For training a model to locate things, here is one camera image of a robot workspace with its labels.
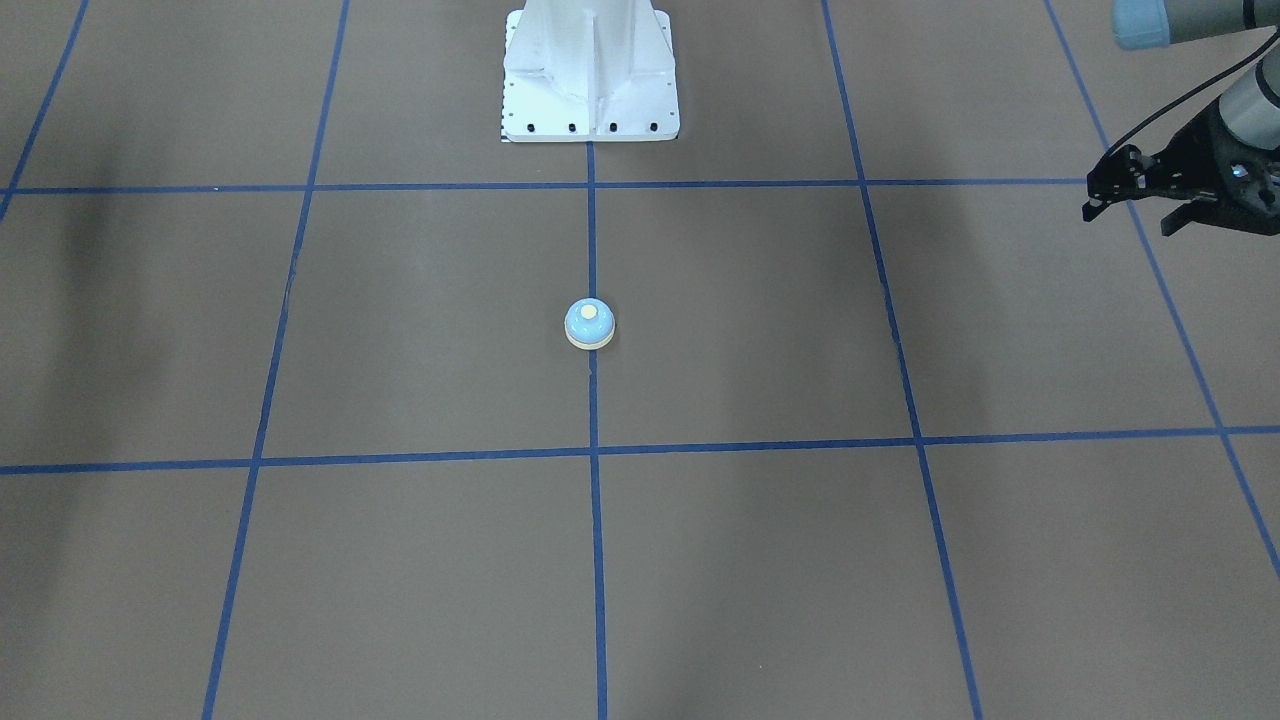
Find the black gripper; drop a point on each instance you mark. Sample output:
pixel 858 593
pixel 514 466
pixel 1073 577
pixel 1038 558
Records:
pixel 1192 159

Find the blue white call bell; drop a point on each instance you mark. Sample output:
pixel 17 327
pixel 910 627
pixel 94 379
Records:
pixel 589 324

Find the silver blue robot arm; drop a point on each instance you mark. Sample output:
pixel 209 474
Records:
pixel 1250 105

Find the white camera pole with base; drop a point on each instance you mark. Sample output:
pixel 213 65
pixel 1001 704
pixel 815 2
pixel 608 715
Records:
pixel 589 72

